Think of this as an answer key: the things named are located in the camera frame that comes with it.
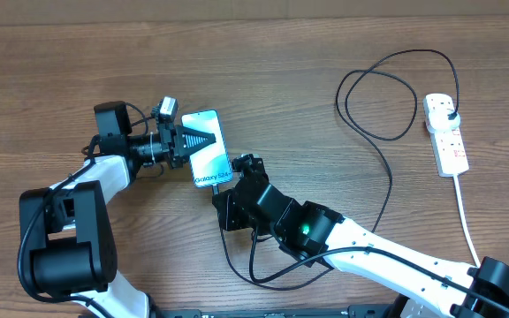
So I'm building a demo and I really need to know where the blue Galaxy smartphone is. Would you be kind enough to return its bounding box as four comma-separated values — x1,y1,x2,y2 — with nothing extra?
181,110,233,187

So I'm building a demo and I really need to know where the black USB charging cable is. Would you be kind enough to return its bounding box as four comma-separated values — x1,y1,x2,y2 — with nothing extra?
209,49,461,292

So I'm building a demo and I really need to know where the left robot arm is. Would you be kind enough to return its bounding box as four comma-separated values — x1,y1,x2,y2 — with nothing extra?
17,97,217,317

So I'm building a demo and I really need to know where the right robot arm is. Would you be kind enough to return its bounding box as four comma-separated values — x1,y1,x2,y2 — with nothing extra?
212,154,509,317

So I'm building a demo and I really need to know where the white charger plug adapter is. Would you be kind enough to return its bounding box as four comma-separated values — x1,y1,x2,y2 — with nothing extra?
426,110,461,133

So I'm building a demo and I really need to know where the white power strip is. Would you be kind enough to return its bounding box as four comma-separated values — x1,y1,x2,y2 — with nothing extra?
422,93,469,178

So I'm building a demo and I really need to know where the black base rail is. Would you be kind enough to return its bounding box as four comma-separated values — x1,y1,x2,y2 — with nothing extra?
135,303,405,318

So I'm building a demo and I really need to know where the white power strip cord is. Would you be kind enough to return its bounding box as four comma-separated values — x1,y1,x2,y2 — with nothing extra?
452,174,483,269

